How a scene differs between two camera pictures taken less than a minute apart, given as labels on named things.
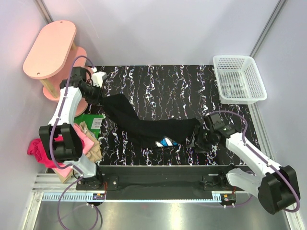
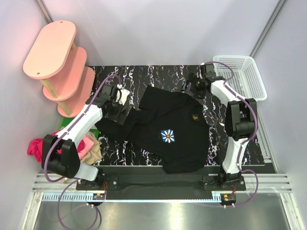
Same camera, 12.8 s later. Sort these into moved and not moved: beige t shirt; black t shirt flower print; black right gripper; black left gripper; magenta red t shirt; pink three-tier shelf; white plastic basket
Moved: black t shirt flower print; black right gripper; black left gripper
Not moved: magenta red t shirt; beige t shirt; pink three-tier shelf; white plastic basket
